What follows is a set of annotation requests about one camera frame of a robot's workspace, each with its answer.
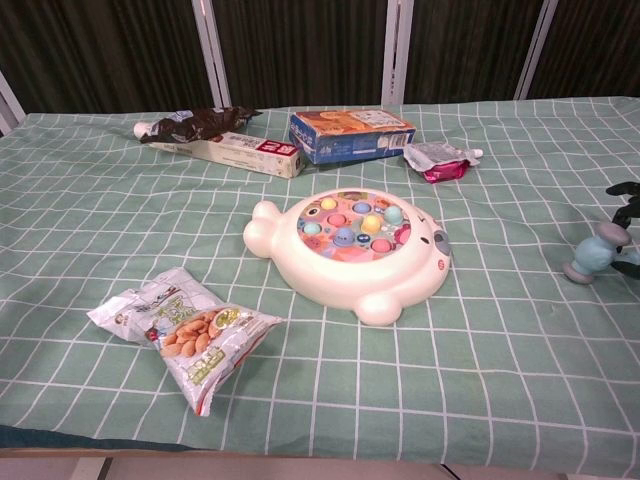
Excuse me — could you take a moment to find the white whack-a-mole toy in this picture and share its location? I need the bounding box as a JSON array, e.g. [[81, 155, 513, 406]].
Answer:
[[243, 187, 453, 328]]

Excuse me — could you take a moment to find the green checked tablecloth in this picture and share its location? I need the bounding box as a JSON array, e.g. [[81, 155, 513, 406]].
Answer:
[[0, 95, 640, 474]]

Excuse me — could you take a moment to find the blue orange cardboard box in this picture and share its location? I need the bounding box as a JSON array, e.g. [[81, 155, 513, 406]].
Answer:
[[288, 109, 417, 166]]

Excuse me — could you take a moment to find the silver nut snack bag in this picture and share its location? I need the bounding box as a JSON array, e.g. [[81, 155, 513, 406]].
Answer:
[[86, 266, 286, 417]]

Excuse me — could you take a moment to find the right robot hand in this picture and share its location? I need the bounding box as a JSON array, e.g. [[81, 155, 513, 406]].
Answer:
[[605, 181, 640, 275]]

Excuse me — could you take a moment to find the dark pleated curtain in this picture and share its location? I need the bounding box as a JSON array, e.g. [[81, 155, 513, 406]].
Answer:
[[0, 0, 640, 116]]

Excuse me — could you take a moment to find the dark brown snack bag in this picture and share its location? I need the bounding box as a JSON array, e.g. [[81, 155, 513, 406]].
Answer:
[[140, 106, 263, 145]]

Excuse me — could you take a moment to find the light blue toy hammer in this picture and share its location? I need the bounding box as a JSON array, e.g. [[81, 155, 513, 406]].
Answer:
[[562, 222, 640, 284]]

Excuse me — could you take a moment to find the white frame post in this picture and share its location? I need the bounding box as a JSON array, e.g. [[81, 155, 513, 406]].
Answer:
[[191, 0, 232, 109], [513, 0, 559, 100], [0, 69, 27, 137], [380, 0, 415, 106]]

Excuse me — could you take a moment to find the silver pink spout pouch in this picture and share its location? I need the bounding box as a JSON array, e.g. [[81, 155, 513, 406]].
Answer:
[[403, 141, 485, 185]]

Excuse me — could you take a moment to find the white red toothpaste box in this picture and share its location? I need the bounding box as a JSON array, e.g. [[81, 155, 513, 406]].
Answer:
[[148, 130, 306, 180]]

